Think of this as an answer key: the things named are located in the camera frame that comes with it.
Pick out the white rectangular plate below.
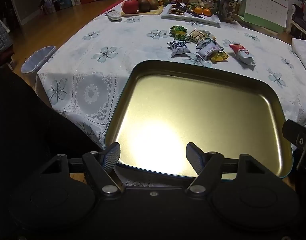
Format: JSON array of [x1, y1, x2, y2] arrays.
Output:
[[160, 3, 221, 26]]

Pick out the white floral lace tablecloth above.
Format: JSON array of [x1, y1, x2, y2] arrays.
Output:
[[35, 0, 306, 188]]

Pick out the red white snack packet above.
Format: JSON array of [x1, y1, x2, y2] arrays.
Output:
[[229, 43, 256, 67]]

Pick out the dark chocolate packets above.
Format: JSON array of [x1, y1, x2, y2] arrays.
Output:
[[168, 3, 187, 15]]

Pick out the blue white snack packet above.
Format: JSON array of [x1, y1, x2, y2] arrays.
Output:
[[167, 40, 191, 58]]

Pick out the black knife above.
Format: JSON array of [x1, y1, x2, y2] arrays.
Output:
[[186, 10, 206, 18]]

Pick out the white pink-lettered snack packet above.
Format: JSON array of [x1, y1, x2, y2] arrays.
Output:
[[195, 39, 224, 62]]

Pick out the brown patterned snack packet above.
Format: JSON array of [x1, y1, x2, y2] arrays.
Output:
[[188, 29, 209, 43]]

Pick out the gold foil candy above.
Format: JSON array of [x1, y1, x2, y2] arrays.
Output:
[[210, 51, 230, 64]]

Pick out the patterned brown box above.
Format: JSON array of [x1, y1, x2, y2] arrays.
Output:
[[217, 0, 237, 22]]

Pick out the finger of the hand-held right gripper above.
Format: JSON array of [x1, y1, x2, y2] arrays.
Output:
[[282, 119, 306, 153]]

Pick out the grey quilted cushion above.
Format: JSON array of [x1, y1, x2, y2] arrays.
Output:
[[0, 17, 15, 68]]

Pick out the bin with plastic liner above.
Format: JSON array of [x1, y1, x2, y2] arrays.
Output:
[[21, 45, 56, 75]]

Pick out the person's black clothing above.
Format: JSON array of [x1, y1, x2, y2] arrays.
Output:
[[0, 67, 105, 240]]

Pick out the white remote control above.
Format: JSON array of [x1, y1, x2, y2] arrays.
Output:
[[104, 10, 122, 21]]

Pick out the yellow green snack packet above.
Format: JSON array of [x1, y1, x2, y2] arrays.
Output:
[[170, 30, 190, 42]]

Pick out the gold metal tin tray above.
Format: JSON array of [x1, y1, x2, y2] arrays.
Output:
[[104, 60, 293, 179]]

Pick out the red apple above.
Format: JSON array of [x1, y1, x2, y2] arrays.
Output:
[[121, 0, 139, 14]]

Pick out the blue storage box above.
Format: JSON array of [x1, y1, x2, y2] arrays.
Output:
[[52, 0, 74, 11]]

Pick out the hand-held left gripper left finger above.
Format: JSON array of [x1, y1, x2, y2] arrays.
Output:
[[39, 142, 124, 196]]

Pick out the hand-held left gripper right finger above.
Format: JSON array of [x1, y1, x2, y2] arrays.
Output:
[[186, 142, 267, 196]]

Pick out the white ornate chair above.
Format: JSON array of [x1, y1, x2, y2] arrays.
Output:
[[287, 0, 306, 41]]

